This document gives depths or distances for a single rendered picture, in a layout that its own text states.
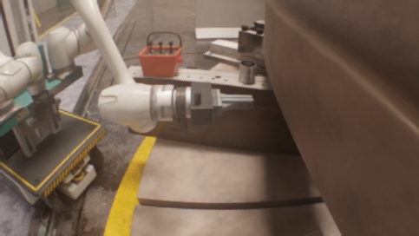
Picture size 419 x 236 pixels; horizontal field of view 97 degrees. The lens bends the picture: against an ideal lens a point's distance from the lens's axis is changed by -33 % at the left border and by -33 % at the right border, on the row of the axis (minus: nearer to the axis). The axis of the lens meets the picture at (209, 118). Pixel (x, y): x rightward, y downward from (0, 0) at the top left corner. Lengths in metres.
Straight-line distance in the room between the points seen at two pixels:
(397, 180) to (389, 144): 0.05
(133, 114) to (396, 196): 0.57
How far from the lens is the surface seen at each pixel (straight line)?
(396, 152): 0.37
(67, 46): 1.46
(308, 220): 1.20
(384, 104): 0.38
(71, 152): 1.56
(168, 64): 1.27
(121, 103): 0.64
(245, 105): 0.66
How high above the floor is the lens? 1.25
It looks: 34 degrees down
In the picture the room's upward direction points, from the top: 2 degrees clockwise
